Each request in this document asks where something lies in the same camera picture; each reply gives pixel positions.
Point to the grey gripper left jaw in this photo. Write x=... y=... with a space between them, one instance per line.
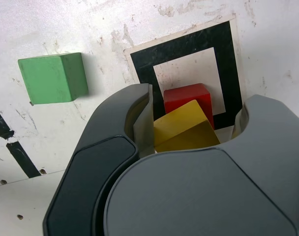
x=90 y=159

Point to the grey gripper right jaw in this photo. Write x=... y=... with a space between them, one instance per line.
x=201 y=191

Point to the yellow cube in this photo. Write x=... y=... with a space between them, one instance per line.
x=184 y=127

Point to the green cube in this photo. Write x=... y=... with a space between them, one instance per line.
x=48 y=78

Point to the red cube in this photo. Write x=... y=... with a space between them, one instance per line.
x=184 y=96

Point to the black tape square outline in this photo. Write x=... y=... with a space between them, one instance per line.
x=144 y=61

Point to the black tape strip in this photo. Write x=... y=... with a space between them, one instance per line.
x=21 y=157

